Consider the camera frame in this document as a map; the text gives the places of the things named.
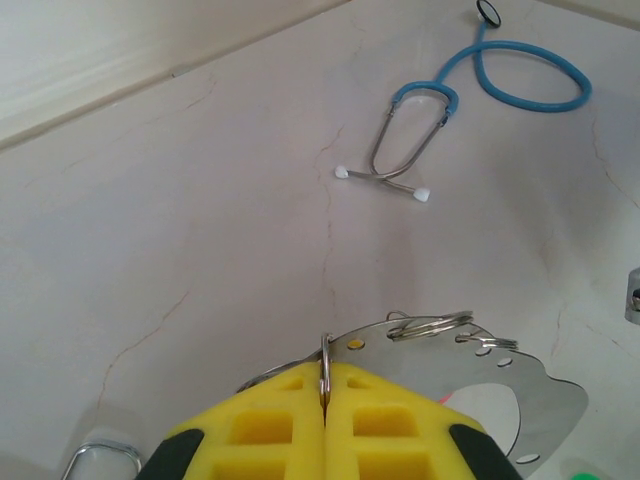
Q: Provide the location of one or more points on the steel keyring plate with rings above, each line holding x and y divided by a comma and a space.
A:
425, 360

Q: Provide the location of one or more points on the key with green tag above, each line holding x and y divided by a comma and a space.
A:
585, 476

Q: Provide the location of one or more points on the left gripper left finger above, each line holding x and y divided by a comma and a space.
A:
260, 430

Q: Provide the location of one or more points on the blue stethoscope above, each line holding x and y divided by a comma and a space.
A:
425, 86

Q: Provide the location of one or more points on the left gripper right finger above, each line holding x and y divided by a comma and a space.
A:
400, 430

